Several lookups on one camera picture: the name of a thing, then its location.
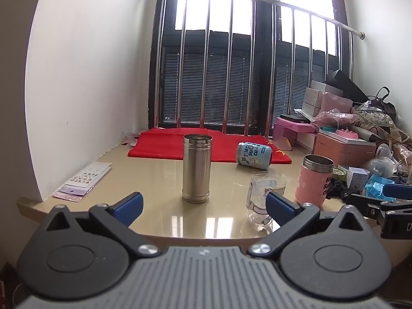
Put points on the pink steel-rimmed cup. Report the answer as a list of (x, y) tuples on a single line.
[(313, 183)]

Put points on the stack of white boxes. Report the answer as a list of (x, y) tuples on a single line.
[(317, 99)]

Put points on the clear glass mug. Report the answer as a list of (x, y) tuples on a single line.
[(260, 199)]

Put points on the purple sticker sheet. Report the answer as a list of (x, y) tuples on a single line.
[(72, 192)]

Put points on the white sticker sheet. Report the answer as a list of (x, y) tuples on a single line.
[(90, 173)]

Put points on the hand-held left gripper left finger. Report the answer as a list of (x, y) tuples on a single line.
[(130, 207)]

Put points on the pink plastic stool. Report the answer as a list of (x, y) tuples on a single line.
[(291, 128)]

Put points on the black bag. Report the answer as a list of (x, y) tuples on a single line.
[(346, 85)]

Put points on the large pink box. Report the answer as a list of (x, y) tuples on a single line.
[(341, 151)]

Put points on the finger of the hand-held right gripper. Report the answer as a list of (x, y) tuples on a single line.
[(367, 203), (397, 190)]

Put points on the pink paper bag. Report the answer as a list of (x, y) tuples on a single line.
[(336, 103)]

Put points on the light blue can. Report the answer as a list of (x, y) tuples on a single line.
[(254, 156)]

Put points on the floral handbag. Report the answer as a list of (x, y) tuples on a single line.
[(378, 112)]

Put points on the black window frame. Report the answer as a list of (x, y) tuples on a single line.
[(257, 54)]

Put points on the red cloth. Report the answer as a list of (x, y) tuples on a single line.
[(161, 146)]

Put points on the flat black box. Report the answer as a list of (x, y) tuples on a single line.
[(294, 118)]

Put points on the small white box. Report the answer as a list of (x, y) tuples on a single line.
[(358, 177)]

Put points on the blue plastic bag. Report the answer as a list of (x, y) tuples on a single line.
[(376, 186)]

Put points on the tall steel cup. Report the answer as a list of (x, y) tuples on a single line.
[(196, 170)]

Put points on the round green tin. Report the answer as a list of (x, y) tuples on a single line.
[(340, 173)]

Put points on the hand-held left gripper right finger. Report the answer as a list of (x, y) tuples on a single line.
[(278, 207)]

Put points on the steel window railing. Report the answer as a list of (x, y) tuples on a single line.
[(225, 70)]

